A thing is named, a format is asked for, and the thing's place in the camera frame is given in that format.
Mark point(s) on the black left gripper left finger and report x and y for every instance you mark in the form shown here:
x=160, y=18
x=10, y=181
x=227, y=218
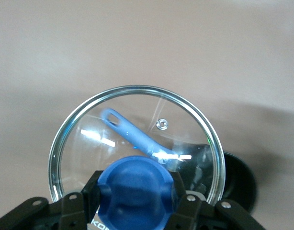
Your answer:
x=75, y=210

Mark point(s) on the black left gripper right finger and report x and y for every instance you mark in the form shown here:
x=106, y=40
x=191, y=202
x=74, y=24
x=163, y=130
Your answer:
x=185, y=210

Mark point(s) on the glass lid with blue knob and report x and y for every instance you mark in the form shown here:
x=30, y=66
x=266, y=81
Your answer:
x=137, y=191

